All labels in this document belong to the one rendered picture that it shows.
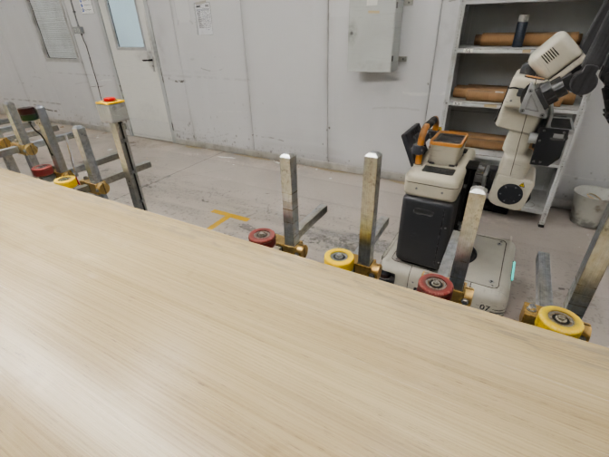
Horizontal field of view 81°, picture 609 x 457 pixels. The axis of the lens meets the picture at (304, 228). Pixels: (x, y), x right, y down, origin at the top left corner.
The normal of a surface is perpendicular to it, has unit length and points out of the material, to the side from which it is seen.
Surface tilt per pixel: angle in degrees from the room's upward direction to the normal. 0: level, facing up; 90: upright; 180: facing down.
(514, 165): 90
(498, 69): 90
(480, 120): 90
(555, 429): 0
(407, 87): 90
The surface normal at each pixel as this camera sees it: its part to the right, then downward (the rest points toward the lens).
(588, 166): -0.48, 0.45
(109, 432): -0.03, -0.86
